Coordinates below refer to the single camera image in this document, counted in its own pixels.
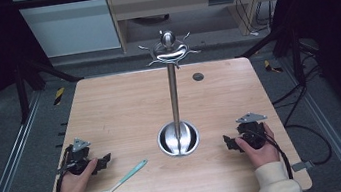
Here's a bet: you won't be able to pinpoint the teal handled silicone brush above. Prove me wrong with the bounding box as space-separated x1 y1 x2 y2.
88 158 154 192

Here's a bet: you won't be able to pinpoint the grey table cable grommet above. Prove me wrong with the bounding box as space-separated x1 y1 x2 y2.
192 71 206 84

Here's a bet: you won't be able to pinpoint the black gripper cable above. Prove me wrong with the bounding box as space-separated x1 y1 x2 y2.
249 122 295 186
48 144 81 192

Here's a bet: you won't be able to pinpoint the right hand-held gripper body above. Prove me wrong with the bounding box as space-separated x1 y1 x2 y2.
233 110 273 153

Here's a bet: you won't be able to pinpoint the black hanging desk cables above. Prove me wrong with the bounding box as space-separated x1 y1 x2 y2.
234 0 277 39

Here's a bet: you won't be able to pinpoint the person's right hand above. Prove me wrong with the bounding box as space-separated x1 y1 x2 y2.
232 120 282 172

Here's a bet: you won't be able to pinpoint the yellow black tape strip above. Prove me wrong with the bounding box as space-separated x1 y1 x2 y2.
51 87 69 107
262 57 284 76

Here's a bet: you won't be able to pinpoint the person's left hand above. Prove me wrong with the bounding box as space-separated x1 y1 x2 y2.
51 158 103 192

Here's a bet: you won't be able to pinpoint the black floor cables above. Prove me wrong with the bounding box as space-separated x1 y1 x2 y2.
264 38 337 171

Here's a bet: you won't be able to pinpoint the white cabinet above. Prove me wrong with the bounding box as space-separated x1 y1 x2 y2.
11 0 122 64

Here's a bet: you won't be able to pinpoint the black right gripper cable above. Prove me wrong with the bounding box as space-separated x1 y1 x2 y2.
249 122 295 186

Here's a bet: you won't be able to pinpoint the grey table edge clamp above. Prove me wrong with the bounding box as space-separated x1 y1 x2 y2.
290 159 315 174

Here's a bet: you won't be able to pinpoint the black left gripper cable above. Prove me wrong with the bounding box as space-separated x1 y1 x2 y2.
48 144 81 192

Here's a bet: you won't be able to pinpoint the steel utensil hanging rack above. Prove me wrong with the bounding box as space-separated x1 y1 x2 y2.
136 25 217 161

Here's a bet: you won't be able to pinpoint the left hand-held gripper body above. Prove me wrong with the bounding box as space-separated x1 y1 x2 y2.
60 135 103 178

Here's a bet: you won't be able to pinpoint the black metal stand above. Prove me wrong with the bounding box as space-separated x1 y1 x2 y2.
231 19 326 96
11 51 90 125

